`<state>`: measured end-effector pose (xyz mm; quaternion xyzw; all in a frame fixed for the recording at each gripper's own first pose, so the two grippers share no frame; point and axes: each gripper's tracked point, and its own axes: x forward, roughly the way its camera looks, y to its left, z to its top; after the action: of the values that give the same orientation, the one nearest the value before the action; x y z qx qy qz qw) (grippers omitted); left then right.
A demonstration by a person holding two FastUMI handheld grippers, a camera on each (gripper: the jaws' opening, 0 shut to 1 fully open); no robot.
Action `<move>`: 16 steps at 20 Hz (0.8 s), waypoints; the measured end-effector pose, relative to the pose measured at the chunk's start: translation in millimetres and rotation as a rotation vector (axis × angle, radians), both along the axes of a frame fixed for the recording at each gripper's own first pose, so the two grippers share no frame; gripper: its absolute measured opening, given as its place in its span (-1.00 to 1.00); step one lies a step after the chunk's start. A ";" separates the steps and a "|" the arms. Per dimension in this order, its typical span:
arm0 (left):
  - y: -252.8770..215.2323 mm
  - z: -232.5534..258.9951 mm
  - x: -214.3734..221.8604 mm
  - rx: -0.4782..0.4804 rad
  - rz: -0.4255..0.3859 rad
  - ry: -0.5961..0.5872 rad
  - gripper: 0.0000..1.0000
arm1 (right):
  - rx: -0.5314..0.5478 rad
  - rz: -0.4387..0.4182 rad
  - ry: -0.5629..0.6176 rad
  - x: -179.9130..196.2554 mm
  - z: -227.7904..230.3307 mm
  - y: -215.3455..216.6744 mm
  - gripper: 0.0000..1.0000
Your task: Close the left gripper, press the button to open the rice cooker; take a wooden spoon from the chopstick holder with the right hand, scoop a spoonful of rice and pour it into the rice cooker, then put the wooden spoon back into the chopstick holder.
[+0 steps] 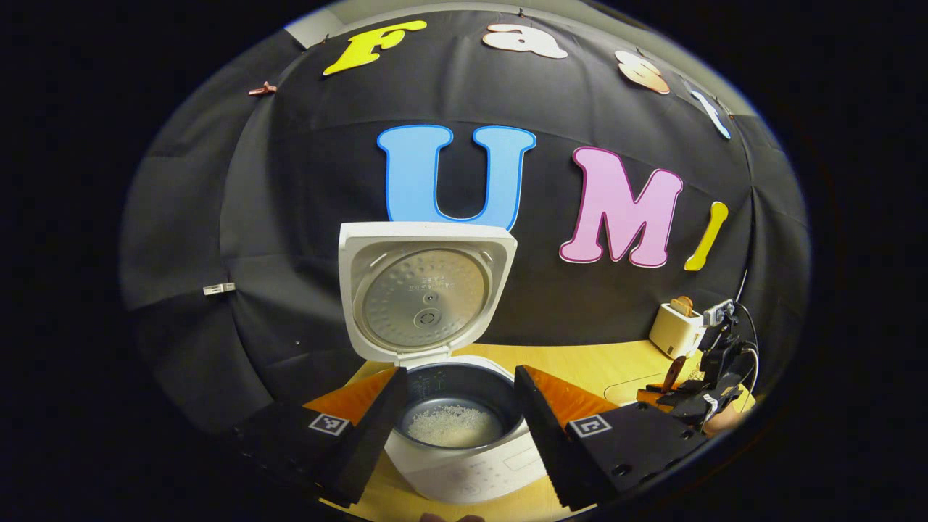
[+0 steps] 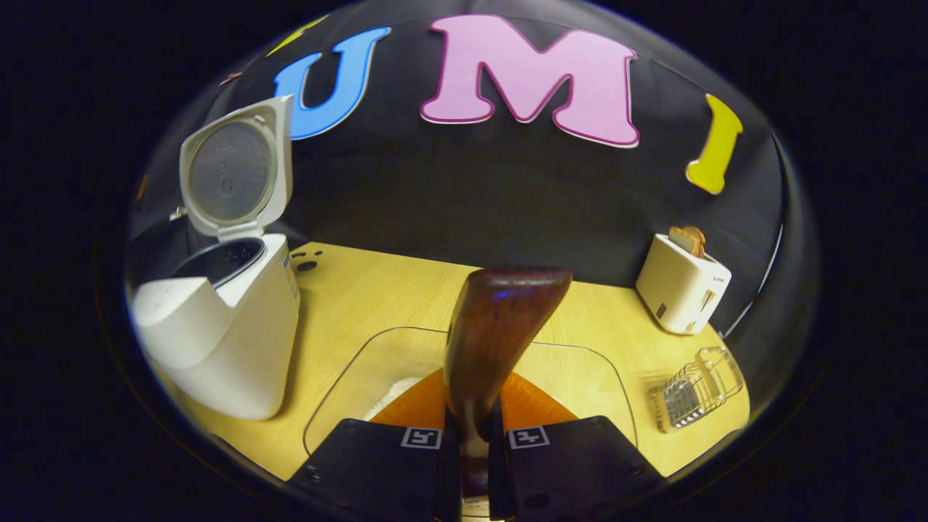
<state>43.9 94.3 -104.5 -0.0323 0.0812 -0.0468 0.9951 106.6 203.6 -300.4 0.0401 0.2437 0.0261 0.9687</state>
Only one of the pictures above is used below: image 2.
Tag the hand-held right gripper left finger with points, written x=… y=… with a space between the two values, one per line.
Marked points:
x=384 y=471

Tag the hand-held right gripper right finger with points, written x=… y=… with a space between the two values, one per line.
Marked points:
x=573 y=471

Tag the clear plastic container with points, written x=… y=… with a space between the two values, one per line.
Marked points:
x=580 y=377

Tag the black backdrop cloth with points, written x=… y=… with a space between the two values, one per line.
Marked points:
x=471 y=196

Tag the white rice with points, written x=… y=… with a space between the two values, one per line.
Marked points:
x=395 y=397

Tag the white rice cooker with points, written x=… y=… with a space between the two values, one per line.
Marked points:
x=239 y=341

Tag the white toaster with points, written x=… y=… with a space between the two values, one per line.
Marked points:
x=678 y=290

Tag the toasted bread slice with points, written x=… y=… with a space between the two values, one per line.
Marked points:
x=680 y=239
x=699 y=243

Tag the brown wooden spoon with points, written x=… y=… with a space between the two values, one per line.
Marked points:
x=500 y=319

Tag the copper clip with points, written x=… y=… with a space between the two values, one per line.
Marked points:
x=231 y=77

